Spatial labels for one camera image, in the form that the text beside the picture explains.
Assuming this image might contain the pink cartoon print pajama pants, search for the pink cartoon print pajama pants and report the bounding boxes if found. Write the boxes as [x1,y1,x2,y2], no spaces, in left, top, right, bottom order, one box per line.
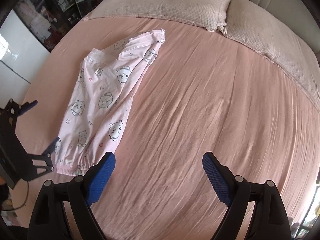
[55,29,165,176]

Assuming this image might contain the black glass display cabinet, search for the black glass display cabinet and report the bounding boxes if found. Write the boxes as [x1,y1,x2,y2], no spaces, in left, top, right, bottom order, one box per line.
[14,0,103,52]

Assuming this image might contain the pink bed sheet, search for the pink bed sheet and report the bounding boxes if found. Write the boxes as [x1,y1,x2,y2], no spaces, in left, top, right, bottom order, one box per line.
[16,18,319,239]

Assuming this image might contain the beige waffle pillow far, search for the beige waffle pillow far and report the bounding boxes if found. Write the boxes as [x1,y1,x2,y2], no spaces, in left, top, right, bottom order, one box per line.
[223,0,319,107]

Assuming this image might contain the beige waffle pillow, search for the beige waffle pillow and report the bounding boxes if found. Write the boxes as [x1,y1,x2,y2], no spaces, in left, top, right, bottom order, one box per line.
[223,0,319,107]
[85,0,231,32]

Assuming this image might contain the beige waffle pillow near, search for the beige waffle pillow near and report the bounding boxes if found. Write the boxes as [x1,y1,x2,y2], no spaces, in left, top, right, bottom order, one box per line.
[85,0,231,32]

